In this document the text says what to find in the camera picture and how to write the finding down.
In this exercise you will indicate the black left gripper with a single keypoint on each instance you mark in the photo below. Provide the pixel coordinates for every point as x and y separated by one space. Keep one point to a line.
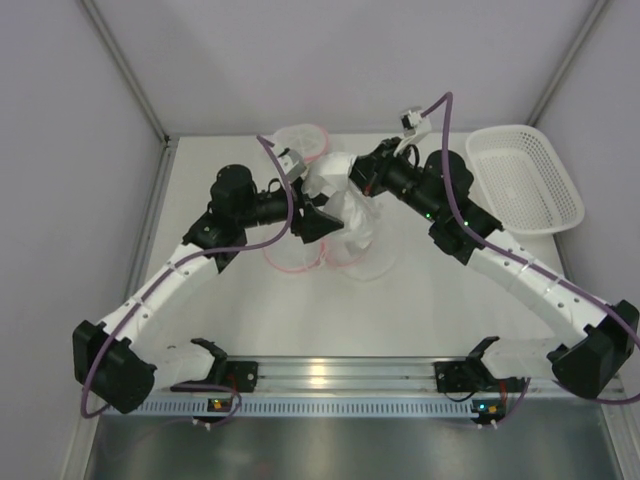
301 212

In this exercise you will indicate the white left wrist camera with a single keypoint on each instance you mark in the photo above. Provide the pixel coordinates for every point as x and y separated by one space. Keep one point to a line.
292 164

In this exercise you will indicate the aluminium frame post left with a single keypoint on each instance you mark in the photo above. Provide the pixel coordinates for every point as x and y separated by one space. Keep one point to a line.
124 68

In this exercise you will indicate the aluminium frame post right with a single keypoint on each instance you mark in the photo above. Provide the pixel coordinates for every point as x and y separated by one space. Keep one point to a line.
587 27

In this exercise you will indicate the white slotted cable duct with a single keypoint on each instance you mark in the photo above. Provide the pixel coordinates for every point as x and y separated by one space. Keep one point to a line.
415 407

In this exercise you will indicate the aluminium mounting rail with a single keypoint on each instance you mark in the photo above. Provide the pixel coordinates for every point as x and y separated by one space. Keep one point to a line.
345 376

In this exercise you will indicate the white cloth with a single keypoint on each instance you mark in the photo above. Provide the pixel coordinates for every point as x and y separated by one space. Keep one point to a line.
330 175

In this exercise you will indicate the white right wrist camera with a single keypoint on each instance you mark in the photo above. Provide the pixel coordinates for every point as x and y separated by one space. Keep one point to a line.
416 126

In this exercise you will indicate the white mesh laundry bag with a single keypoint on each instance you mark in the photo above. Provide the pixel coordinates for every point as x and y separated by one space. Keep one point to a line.
309 140
363 263

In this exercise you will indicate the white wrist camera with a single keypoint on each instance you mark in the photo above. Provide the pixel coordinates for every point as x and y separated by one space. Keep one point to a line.
292 164
416 126

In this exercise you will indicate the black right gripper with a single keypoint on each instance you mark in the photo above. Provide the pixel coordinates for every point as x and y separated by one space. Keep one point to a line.
364 169

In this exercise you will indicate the aluminium frame post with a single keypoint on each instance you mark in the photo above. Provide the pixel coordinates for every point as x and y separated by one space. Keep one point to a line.
124 68
587 27

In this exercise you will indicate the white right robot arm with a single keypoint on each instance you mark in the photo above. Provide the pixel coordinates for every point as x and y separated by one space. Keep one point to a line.
591 339

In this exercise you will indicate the white plastic basket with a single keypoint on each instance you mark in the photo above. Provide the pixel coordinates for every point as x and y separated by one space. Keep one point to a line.
525 183

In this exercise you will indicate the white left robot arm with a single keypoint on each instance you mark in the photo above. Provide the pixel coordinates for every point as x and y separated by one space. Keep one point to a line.
117 358

